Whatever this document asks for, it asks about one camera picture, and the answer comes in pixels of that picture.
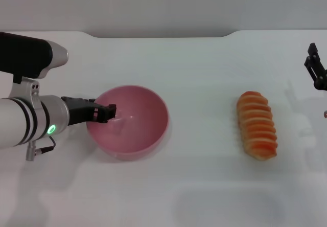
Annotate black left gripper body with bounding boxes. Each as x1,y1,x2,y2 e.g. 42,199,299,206
60,96,99,126

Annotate pink plastic bowl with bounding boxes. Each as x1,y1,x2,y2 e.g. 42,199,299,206
86,85,169,161

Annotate orange ridged bread loaf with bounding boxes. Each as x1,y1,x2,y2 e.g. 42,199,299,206
236,90,278,161

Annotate left arm wrist cable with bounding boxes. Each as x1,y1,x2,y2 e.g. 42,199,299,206
25,137,56,162

